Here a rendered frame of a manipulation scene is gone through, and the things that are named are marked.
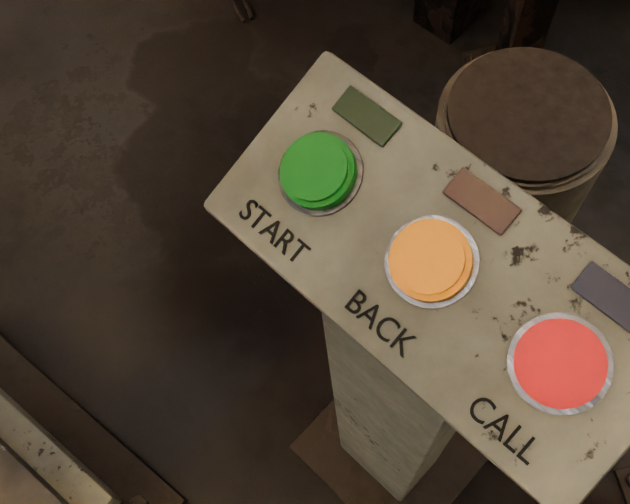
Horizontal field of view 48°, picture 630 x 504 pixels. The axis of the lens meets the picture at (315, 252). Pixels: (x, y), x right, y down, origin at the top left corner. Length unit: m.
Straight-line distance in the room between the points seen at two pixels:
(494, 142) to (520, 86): 0.05
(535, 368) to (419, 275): 0.07
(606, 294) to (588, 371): 0.04
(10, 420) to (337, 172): 0.63
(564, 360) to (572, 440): 0.04
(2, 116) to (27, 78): 0.08
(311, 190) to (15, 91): 0.97
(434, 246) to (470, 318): 0.04
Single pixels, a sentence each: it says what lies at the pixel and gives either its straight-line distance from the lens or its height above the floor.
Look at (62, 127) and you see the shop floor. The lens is 1.21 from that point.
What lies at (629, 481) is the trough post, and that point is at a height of 0.01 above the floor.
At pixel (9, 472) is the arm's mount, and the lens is 0.87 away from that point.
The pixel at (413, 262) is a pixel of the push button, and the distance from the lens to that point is 0.34.
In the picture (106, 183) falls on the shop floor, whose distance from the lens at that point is 1.13.
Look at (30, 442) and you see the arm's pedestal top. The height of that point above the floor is 0.12.
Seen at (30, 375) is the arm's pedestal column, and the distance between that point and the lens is 1.03.
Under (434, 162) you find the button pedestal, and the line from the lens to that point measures 0.36.
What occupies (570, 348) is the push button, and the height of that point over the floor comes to 0.61.
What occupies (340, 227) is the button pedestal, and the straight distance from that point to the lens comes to 0.37.
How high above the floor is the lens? 0.92
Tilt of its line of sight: 65 degrees down
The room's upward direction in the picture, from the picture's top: 8 degrees counter-clockwise
